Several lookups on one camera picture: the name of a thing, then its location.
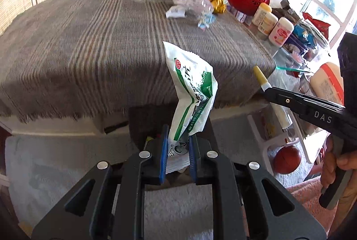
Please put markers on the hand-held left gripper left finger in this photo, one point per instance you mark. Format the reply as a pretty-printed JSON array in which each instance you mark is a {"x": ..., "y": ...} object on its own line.
[{"x": 164, "y": 156}]

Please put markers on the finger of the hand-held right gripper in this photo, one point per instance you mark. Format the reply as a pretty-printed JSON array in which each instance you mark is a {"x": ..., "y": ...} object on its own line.
[{"x": 287, "y": 102}]

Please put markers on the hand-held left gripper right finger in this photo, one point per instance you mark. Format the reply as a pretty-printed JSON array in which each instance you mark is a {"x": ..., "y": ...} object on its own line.
[{"x": 192, "y": 159}]

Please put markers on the white tube with yellow cap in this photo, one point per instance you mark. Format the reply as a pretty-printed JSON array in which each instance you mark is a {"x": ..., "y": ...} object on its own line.
[{"x": 262, "y": 77}]

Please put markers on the white green snack packet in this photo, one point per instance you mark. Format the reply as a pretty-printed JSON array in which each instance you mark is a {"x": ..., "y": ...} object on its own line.
[{"x": 189, "y": 84}]

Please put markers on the person's right hand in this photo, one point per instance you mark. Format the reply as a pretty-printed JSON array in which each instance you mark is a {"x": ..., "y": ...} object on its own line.
[{"x": 329, "y": 170}]

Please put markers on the beige jug with red label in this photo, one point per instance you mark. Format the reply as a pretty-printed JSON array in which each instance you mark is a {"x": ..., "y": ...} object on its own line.
[{"x": 326, "y": 81}]

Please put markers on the white plastic step stool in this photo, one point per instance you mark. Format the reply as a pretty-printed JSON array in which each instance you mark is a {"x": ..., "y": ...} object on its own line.
[{"x": 260, "y": 131}]

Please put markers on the red snack bag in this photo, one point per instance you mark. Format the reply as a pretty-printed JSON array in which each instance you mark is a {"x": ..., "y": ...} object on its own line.
[{"x": 318, "y": 24}]

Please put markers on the blue chips bag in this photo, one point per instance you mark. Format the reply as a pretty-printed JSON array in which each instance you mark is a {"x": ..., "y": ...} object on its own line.
[{"x": 302, "y": 34}]

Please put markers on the brown basketball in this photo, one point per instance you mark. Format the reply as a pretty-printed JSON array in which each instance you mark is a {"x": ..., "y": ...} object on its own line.
[{"x": 287, "y": 159}]

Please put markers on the blue cookie tin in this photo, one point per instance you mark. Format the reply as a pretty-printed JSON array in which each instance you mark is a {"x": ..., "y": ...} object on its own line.
[{"x": 292, "y": 40}]

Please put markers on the white bottle pink label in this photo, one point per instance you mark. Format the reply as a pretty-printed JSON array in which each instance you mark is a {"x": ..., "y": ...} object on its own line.
[{"x": 280, "y": 34}]

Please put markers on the white bottle orange label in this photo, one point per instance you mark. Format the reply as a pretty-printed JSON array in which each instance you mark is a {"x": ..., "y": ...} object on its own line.
[{"x": 267, "y": 25}]

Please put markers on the white bottle yellow cap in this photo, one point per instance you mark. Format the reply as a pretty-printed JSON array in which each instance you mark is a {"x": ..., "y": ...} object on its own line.
[{"x": 260, "y": 13}]

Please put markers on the pink rug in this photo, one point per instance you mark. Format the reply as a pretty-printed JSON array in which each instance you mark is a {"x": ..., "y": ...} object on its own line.
[{"x": 306, "y": 195}]

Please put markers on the grey rug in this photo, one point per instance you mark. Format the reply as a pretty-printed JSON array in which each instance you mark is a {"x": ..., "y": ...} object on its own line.
[{"x": 55, "y": 173}]

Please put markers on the blue candy wrapper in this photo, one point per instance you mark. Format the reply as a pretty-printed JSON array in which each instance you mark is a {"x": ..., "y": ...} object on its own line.
[{"x": 206, "y": 20}]

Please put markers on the clear dotted plastic bag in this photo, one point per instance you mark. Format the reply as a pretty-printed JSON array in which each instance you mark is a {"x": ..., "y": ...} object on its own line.
[{"x": 195, "y": 3}]

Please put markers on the brown plaid blanket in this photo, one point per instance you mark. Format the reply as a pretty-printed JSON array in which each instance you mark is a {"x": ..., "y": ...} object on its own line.
[{"x": 83, "y": 47}]

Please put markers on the white paper label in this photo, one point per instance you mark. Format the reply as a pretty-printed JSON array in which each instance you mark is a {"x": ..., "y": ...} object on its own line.
[{"x": 175, "y": 12}]

